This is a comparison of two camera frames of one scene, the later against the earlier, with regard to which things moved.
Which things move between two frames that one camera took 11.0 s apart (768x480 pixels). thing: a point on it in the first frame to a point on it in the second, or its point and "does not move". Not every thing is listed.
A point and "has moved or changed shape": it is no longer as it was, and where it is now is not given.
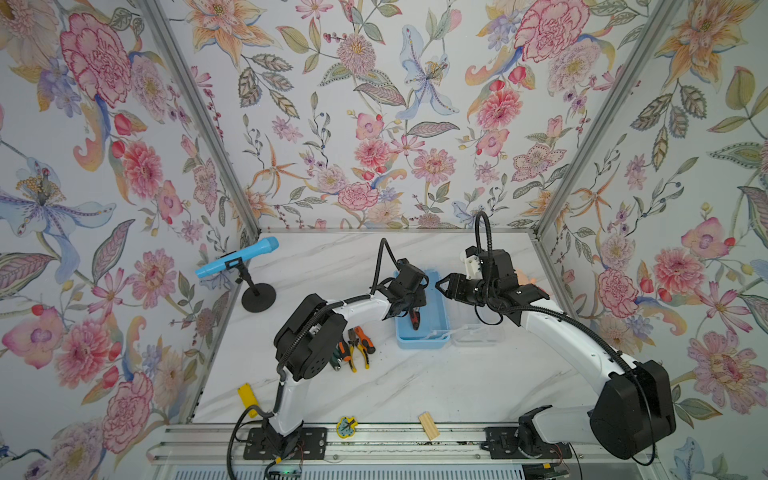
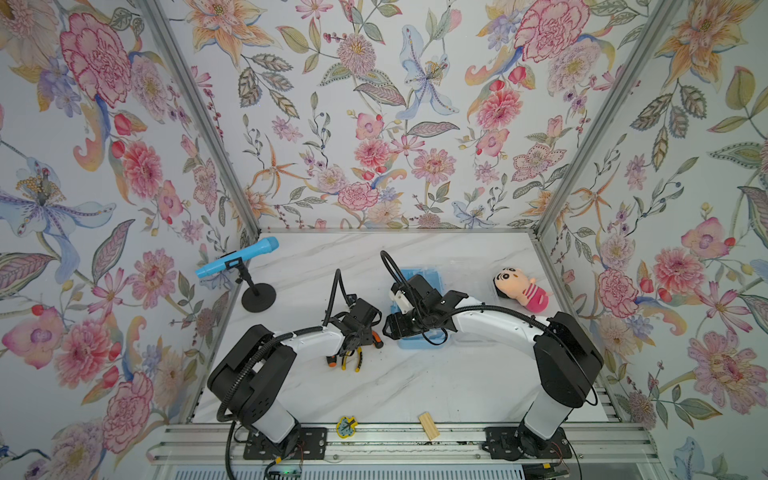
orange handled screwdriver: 365,341 has moved or changed shape
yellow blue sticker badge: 346,427 does not move
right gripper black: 455,287 to 398,329
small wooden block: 428,425 does not move
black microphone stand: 259,297 does not move
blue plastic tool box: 433,328 does not move
